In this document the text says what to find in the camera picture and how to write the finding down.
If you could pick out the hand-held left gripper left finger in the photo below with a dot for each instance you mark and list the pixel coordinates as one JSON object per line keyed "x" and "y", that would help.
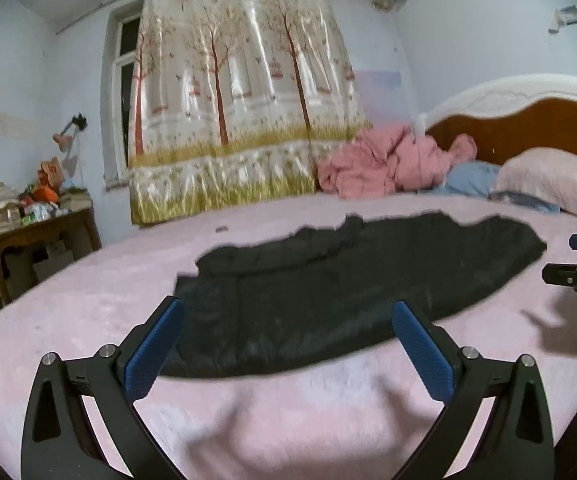
{"x": 153, "y": 355}

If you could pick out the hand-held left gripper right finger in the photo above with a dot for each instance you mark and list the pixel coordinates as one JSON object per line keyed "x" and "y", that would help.
{"x": 423, "y": 355}

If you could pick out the black jacket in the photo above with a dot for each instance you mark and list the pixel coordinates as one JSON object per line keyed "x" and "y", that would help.
{"x": 318, "y": 300}

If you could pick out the pink pillow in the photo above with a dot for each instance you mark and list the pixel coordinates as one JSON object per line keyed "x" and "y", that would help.
{"x": 553, "y": 180}

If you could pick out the blue pillow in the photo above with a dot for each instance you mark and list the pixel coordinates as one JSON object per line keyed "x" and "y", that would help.
{"x": 468, "y": 180}

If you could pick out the pink bed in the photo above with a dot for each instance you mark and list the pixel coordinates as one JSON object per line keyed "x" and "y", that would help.
{"x": 268, "y": 425}

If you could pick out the white and wooden headboard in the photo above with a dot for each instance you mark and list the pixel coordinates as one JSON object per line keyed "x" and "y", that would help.
{"x": 518, "y": 125}

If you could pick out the wooden desk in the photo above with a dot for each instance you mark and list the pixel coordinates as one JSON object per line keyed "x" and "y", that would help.
{"x": 33, "y": 230}

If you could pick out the stack of books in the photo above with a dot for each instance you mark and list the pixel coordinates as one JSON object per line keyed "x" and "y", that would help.
{"x": 76, "y": 200}

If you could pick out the orange plush toy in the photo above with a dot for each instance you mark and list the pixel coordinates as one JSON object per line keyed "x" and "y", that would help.
{"x": 44, "y": 194}

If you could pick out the pink quilt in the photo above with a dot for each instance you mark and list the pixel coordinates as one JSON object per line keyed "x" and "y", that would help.
{"x": 378, "y": 165}

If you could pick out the orange paper bag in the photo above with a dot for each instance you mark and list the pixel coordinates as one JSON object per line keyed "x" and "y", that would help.
{"x": 51, "y": 172}

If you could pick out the pink desk lamp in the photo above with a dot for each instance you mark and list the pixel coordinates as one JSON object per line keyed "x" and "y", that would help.
{"x": 63, "y": 140}

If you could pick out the tree print curtain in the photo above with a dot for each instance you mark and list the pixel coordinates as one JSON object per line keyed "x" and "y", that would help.
{"x": 248, "y": 110}

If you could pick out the wall picture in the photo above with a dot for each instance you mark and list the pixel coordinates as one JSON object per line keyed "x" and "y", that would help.
{"x": 567, "y": 17}

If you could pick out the white window frame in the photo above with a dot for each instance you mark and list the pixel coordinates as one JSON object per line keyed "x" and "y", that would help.
{"x": 118, "y": 110}

